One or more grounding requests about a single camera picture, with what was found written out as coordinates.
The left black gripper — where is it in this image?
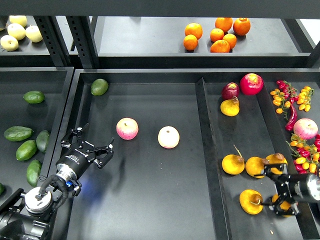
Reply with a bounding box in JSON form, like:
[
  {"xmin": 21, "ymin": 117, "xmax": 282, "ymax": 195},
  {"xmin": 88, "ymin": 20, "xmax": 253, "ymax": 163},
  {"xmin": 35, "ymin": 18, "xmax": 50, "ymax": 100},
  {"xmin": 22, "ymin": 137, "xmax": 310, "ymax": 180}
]
[{"xmin": 56, "ymin": 123, "xmax": 114, "ymax": 181}]

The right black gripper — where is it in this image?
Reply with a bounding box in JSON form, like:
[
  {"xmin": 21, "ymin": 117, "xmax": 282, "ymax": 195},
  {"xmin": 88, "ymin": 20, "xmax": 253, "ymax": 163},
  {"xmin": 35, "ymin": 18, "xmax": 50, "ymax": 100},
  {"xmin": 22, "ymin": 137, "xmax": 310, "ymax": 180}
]
[{"xmin": 260, "ymin": 162, "xmax": 320, "ymax": 216}]

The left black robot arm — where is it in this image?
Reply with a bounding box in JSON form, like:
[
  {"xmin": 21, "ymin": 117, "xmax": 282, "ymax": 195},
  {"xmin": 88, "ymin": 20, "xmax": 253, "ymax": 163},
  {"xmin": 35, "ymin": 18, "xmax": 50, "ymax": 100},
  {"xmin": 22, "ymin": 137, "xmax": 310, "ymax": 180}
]
[{"xmin": 0, "ymin": 127, "xmax": 114, "ymax": 240}]

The yellow pear right tray bottom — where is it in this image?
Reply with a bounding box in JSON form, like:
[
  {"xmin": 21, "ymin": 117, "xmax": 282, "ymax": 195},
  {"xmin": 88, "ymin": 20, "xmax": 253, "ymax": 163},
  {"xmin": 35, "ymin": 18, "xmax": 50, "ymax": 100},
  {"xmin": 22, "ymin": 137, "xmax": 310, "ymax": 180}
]
[{"xmin": 272, "ymin": 200, "xmax": 296, "ymax": 217}]

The yellow pear tray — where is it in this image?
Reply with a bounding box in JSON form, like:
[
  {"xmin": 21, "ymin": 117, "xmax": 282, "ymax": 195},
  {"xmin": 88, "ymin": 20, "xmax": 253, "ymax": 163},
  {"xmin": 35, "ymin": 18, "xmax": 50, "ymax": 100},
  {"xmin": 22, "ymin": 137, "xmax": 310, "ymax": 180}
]
[
  {"xmin": 221, "ymin": 144, "xmax": 245, "ymax": 175},
  {"xmin": 245, "ymin": 156, "xmax": 269, "ymax": 179},
  {"xmin": 266, "ymin": 153, "xmax": 288, "ymax": 175},
  {"xmin": 272, "ymin": 200, "xmax": 296, "ymax": 217}
]

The yellow pear right tray middle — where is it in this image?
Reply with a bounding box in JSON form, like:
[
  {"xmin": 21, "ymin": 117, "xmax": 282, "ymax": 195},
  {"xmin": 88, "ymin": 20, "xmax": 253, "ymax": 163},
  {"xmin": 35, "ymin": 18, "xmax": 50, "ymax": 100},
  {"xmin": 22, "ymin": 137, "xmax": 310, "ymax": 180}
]
[{"xmin": 266, "ymin": 153, "xmax": 288, "ymax": 175}]

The yellow pear right tray centre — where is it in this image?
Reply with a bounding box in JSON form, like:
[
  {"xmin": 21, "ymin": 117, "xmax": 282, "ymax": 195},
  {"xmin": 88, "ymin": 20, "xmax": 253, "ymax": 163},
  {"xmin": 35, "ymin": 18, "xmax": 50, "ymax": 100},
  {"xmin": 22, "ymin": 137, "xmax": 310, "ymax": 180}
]
[{"xmin": 245, "ymin": 156, "xmax": 269, "ymax": 179}]

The dark green avocado upright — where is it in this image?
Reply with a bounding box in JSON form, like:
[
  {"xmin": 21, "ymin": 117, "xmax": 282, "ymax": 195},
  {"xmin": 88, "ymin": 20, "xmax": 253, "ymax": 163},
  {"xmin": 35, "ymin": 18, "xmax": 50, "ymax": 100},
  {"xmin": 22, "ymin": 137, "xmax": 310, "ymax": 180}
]
[{"xmin": 35, "ymin": 130, "xmax": 50, "ymax": 153}]

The yellow pear right tray left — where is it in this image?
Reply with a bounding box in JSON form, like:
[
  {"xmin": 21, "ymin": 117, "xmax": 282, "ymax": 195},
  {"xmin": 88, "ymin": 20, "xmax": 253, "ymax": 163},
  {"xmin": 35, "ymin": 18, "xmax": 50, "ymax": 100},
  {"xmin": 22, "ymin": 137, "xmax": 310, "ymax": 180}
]
[{"xmin": 221, "ymin": 144, "xmax": 245, "ymax": 175}]

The green avocado at tray corner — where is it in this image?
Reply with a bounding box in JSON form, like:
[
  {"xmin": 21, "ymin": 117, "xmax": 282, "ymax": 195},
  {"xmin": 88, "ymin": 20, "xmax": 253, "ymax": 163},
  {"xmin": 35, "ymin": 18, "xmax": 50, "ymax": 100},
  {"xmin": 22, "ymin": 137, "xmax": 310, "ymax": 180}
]
[{"xmin": 90, "ymin": 78, "xmax": 109, "ymax": 96}]

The dark green avocado left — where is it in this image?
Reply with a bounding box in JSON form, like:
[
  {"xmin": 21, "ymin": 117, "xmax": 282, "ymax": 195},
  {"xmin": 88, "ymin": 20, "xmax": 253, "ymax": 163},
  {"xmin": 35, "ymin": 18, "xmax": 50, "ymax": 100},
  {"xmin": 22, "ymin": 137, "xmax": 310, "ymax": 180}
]
[{"xmin": 3, "ymin": 126, "xmax": 34, "ymax": 142}]

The pale yellow pear right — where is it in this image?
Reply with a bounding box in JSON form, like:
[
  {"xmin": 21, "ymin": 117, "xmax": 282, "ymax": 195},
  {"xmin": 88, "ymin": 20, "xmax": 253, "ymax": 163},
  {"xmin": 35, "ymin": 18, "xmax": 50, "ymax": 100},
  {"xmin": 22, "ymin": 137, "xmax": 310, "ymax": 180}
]
[{"xmin": 25, "ymin": 25, "xmax": 43, "ymax": 43}]

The pale yellow pear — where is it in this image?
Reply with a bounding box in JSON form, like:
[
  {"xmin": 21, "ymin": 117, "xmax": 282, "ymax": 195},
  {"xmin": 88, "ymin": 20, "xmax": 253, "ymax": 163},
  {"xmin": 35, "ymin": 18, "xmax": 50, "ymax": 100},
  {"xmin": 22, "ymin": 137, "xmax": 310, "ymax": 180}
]
[
  {"xmin": 25, "ymin": 25, "xmax": 43, "ymax": 43},
  {"xmin": 9, "ymin": 15, "xmax": 28, "ymax": 27},
  {"xmin": 7, "ymin": 23, "xmax": 26, "ymax": 41},
  {"xmin": 0, "ymin": 35, "xmax": 19, "ymax": 52}
]

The pale yellow pear front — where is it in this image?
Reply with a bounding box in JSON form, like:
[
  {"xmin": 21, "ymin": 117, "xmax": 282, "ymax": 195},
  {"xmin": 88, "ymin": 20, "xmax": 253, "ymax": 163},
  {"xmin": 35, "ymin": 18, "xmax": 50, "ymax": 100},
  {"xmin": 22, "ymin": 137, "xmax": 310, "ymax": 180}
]
[{"xmin": 0, "ymin": 35, "xmax": 19, "ymax": 52}]

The pale yellow pear middle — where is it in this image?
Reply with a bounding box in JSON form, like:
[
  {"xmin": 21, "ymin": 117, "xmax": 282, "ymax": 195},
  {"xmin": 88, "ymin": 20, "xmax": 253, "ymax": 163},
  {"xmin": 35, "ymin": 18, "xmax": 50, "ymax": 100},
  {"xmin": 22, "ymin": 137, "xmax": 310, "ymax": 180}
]
[{"xmin": 7, "ymin": 23, "xmax": 26, "ymax": 41}]

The pale yellow pear back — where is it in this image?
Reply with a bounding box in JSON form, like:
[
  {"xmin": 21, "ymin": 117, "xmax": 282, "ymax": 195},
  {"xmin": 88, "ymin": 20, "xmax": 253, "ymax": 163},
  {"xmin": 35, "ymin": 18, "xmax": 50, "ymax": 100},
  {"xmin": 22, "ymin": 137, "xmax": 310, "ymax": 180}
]
[{"xmin": 9, "ymin": 15, "xmax": 28, "ymax": 27}]

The mixed cherry tomato bunch lower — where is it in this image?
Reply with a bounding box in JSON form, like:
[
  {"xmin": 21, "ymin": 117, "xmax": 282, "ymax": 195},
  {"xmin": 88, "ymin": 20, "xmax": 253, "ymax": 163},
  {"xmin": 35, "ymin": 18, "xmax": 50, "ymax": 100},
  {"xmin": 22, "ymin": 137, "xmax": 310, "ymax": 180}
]
[{"xmin": 286, "ymin": 133, "xmax": 320, "ymax": 176}]

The pink apple left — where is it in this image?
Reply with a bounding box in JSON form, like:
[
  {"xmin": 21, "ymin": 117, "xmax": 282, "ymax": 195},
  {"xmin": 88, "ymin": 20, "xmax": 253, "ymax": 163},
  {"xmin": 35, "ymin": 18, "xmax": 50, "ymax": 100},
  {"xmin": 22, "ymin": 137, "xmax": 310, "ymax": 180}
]
[{"xmin": 116, "ymin": 117, "xmax": 139, "ymax": 141}]

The pink apple right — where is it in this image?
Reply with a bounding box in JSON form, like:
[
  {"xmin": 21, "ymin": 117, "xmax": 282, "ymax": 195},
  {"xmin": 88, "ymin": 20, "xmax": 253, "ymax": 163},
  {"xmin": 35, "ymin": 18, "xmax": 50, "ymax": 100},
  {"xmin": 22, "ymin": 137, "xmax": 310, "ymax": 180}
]
[{"xmin": 293, "ymin": 118, "xmax": 318, "ymax": 140}]

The black left tray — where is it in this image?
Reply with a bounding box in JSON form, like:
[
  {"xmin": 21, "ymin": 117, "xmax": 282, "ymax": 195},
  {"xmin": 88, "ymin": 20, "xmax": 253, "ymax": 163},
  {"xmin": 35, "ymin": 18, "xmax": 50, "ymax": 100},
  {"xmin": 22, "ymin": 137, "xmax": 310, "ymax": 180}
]
[{"xmin": 0, "ymin": 67, "xmax": 74, "ymax": 204}]

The black tray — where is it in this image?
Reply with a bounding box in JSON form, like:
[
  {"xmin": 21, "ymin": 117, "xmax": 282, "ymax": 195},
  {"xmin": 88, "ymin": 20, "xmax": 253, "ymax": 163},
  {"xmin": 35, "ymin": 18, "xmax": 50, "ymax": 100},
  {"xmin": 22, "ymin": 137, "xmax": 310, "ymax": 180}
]
[
  {"xmin": 0, "ymin": 67, "xmax": 74, "ymax": 204},
  {"xmin": 51, "ymin": 69, "xmax": 320, "ymax": 240}
]

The red chili pepper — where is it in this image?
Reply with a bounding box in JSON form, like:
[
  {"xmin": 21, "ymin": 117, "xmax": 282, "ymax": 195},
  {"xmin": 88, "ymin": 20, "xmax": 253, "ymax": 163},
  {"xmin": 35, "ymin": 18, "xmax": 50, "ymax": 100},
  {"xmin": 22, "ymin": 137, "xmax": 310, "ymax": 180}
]
[{"xmin": 285, "ymin": 105, "xmax": 297, "ymax": 131}]

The pale pink apple centre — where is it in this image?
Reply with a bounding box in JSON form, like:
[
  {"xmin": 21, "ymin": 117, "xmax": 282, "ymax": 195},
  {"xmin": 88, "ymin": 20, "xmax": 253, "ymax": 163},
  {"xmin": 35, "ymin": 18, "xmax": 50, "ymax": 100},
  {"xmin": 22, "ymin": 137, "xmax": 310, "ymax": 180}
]
[{"xmin": 157, "ymin": 126, "xmax": 180, "ymax": 149}]

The orange cherry tomato bunch left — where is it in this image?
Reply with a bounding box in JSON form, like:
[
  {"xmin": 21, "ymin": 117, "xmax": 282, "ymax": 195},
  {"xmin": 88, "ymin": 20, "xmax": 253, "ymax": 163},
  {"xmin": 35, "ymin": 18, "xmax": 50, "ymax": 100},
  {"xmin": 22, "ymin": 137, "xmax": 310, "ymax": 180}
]
[{"xmin": 269, "ymin": 88, "xmax": 291, "ymax": 114}]

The yellow cherry tomato bunch right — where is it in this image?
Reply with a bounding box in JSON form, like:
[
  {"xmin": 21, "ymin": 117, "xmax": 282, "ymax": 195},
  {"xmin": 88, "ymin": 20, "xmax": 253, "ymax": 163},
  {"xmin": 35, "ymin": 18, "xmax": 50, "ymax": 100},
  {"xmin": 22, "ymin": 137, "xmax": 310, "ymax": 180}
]
[{"xmin": 297, "ymin": 86, "xmax": 314, "ymax": 112}]

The red cherry tomato bunch top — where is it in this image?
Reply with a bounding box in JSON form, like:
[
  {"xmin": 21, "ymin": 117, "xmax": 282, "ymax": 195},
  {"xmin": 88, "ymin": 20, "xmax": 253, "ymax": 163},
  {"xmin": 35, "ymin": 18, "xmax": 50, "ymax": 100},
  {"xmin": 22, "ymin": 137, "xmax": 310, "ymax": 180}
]
[{"xmin": 276, "ymin": 80, "xmax": 297, "ymax": 99}]

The black centre tray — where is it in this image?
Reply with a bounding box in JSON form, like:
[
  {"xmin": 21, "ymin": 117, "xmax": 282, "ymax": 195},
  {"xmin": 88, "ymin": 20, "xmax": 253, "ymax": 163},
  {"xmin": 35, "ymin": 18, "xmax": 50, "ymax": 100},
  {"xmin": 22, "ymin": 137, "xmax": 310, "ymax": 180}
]
[{"xmin": 51, "ymin": 69, "xmax": 320, "ymax": 240}]

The red apple large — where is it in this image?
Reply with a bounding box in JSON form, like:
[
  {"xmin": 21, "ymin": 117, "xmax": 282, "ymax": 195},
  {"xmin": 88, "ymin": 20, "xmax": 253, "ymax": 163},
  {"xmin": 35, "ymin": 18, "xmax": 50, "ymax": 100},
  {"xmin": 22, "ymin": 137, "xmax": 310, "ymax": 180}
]
[{"xmin": 239, "ymin": 73, "xmax": 264, "ymax": 96}]

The dark red apple small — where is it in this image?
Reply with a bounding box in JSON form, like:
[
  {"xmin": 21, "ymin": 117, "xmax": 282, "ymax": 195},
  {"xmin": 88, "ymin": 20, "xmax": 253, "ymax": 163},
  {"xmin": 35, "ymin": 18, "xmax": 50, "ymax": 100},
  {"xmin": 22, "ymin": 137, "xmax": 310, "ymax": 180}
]
[{"xmin": 221, "ymin": 82, "xmax": 240, "ymax": 100}]

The orange front bottom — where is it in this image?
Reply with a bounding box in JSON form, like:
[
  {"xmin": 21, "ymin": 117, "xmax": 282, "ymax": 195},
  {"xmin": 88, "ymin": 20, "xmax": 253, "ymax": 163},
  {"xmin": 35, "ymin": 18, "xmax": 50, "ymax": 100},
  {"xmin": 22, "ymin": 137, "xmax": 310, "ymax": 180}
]
[{"xmin": 210, "ymin": 39, "xmax": 230, "ymax": 53}]

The black perforated shelf post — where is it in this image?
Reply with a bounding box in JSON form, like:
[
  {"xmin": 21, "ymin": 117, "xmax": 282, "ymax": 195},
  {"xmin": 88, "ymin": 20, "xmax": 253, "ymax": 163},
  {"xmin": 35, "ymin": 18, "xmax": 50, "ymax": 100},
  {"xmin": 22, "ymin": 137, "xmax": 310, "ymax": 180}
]
[{"xmin": 66, "ymin": 16, "xmax": 100, "ymax": 69}]

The black perforated post left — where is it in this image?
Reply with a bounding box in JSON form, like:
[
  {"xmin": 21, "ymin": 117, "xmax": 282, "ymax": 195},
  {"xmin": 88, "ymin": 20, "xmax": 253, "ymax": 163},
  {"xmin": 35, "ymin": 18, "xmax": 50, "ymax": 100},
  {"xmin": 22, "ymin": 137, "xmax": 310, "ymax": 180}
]
[{"xmin": 33, "ymin": 15, "xmax": 72, "ymax": 67}]

